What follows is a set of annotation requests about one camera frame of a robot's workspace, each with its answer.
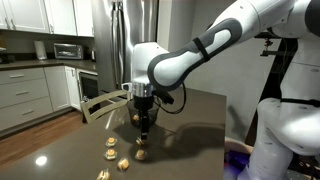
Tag white lower drawer cabinets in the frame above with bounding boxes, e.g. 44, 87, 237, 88
0, 66, 75, 131

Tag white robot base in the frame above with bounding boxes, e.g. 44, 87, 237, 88
238, 35, 320, 180

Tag silver toaster oven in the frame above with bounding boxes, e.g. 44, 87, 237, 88
54, 43, 83, 60

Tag black built-in oven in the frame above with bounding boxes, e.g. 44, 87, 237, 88
77, 69, 99, 102

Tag stainless steel refrigerator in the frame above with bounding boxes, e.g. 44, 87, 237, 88
91, 0, 159, 94

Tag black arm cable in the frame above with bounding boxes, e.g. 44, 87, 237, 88
153, 81, 187, 115

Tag wrapped candy front edge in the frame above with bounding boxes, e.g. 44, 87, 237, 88
96, 169, 110, 180

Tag white upper cabinets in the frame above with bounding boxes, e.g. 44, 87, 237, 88
0, 0, 94, 37

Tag paper towel roll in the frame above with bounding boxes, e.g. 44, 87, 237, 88
34, 41, 47, 60

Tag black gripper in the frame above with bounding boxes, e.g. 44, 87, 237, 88
134, 96, 154, 140

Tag candy inside mesh bowl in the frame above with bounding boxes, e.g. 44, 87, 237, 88
132, 114, 140, 122

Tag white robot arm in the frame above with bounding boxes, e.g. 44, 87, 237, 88
132, 0, 320, 142

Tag light wooden chair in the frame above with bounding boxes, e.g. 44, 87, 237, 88
81, 90, 131, 123

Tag candy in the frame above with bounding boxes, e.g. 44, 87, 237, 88
132, 114, 140, 122
105, 137, 117, 147
135, 149, 147, 161
136, 137, 147, 146
117, 158, 130, 172
105, 149, 117, 160

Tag black camera stand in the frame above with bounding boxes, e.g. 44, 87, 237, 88
244, 31, 299, 148

